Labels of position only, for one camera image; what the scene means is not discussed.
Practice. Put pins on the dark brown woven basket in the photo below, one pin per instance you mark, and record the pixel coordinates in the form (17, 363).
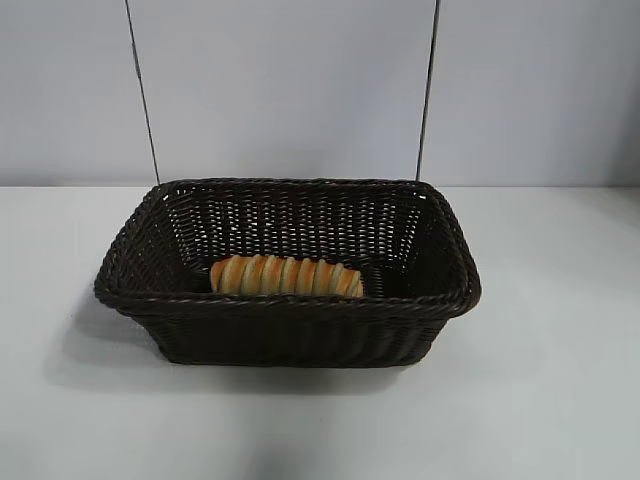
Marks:
(280, 335)

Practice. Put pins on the long striped bread roll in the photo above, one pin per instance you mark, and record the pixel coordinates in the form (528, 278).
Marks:
(285, 277)

